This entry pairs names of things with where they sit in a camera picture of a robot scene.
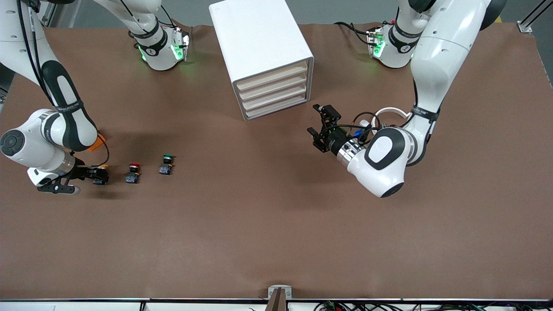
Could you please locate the yellow push button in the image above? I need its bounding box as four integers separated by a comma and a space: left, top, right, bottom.
92, 164, 109, 185

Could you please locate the red push button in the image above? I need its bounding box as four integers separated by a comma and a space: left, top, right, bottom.
125, 162, 143, 184

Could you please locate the brown table cover sheet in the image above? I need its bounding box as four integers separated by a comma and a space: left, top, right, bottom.
0, 22, 553, 301

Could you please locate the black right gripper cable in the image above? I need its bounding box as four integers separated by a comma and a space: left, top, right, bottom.
16, 0, 111, 169

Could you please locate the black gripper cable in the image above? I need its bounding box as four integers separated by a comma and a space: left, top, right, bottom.
322, 111, 383, 145
16, 0, 111, 169

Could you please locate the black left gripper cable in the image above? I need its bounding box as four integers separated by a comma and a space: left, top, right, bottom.
322, 111, 383, 145

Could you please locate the white curved plastic ring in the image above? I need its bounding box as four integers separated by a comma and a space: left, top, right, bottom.
372, 107, 412, 130

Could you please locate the black arm base cable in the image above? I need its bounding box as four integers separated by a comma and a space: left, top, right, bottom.
334, 21, 376, 46

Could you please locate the grey metal mounting bracket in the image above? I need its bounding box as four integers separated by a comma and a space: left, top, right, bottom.
267, 285, 292, 299

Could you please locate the aluminium frame profile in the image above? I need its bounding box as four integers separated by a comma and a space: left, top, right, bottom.
518, 0, 553, 34
37, 0, 59, 27

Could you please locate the tangled cable bundle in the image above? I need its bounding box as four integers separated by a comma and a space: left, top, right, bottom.
313, 300, 553, 311

